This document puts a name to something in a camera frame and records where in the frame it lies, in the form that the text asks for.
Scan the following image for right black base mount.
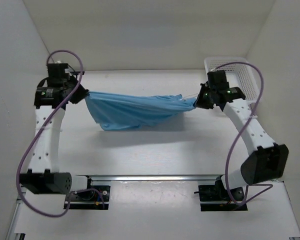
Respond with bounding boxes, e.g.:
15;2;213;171
194;185;248;212

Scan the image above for light blue shorts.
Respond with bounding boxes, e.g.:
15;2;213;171
85;91;196;131

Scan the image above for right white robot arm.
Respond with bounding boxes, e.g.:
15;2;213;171
194;70;289;200

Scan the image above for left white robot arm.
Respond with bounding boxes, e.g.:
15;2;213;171
19;62;95;200

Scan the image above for white plastic basket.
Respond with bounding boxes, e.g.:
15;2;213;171
204;56;260;104

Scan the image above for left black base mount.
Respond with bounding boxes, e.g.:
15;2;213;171
63;181;111;211

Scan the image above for aluminium frame rail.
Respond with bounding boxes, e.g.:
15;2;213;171
27;72;276;183

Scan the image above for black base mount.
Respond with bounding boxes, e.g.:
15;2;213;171
63;181;111;211
194;185;248;212

